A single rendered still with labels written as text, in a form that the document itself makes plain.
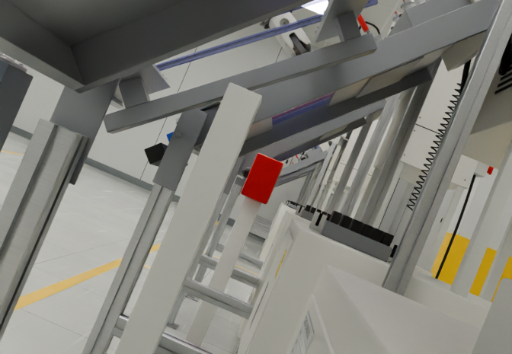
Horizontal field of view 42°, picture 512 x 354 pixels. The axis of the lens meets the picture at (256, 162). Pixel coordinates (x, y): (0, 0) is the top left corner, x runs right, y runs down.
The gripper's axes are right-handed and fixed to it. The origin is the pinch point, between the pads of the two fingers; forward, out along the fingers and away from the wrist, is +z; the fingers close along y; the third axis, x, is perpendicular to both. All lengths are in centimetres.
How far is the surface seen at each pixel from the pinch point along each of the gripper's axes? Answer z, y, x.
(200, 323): 43, 94, 68
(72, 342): 24, 60, 98
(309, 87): 3.0, -10.1, 3.5
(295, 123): 2, 58, 4
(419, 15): 1.6, -6.1, -24.9
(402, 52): 6.9, -10.1, -16.5
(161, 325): 27, -36, 48
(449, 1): 2.3, -6.1, -31.9
